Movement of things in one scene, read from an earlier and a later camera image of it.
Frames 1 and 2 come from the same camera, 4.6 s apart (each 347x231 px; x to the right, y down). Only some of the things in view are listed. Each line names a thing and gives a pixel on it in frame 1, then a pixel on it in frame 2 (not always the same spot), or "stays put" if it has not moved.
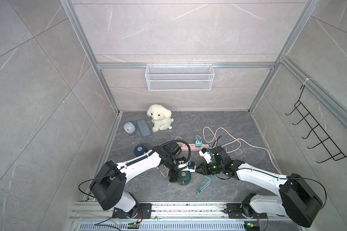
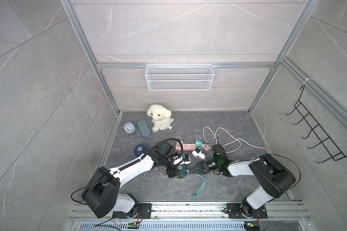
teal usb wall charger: x=198 y=144 stays put
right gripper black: x=204 y=171 stays put
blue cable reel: x=140 y=149 stays put
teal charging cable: x=210 y=176 → x=194 y=195
